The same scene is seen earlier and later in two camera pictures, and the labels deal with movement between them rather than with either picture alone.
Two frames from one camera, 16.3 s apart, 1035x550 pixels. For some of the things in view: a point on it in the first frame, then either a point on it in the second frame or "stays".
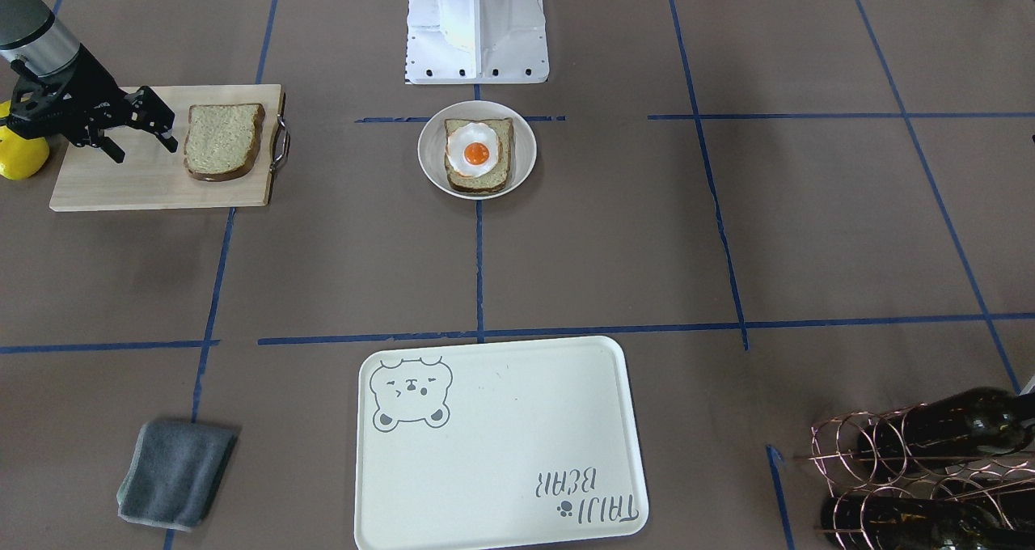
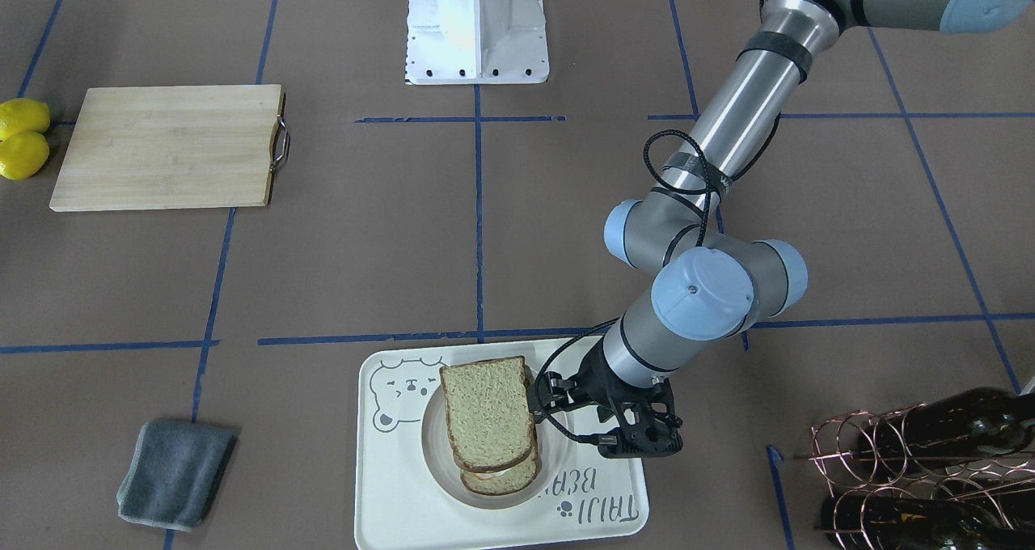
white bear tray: (497, 443) stays
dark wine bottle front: (990, 420) stays
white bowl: (432, 145) -> (551, 444)
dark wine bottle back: (876, 522) stays
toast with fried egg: (479, 153) -> (501, 481)
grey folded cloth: (174, 473) stays
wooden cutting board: (153, 178) stays
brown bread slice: (222, 140) -> (489, 423)
